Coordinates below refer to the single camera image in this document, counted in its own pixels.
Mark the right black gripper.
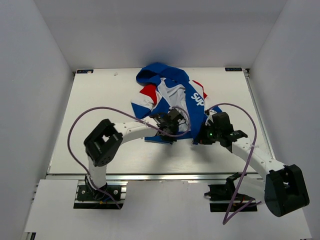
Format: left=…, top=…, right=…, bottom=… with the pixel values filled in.
left=194, top=122, right=222, bottom=145

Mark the blue white red jacket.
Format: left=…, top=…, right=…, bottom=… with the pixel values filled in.
left=131, top=63, right=208, bottom=145

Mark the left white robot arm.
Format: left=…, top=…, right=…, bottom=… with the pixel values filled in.
left=84, top=109, right=186, bottom=200

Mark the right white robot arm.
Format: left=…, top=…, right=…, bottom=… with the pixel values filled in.
left=196, top=112, right=310, bottom=217

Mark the left blue table label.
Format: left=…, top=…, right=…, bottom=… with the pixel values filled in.
left=76, top=69, right=94, bottom=74

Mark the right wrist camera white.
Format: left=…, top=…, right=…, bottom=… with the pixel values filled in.
left=204, top=110, right=216, bottom=126

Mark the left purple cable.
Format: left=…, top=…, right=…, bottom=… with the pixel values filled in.
left=67, top=106, right=191, bottom=210

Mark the purple cable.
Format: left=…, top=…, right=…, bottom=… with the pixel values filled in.
left=67, top=106, right=191, bottom=210
left=204, top=102, right=263, bottom=225

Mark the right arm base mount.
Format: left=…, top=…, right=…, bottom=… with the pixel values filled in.
left=203, top=172, right=252, bottom=213

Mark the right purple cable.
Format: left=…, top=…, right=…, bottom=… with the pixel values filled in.
left=204, top=102, right=263, bottom=225

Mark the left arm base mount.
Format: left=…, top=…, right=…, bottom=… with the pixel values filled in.
left=73, top=177, right=125, bottom=210

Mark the aluminium front rail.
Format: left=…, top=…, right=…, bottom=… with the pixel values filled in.
left=37, top=171, right=283, bottom=187

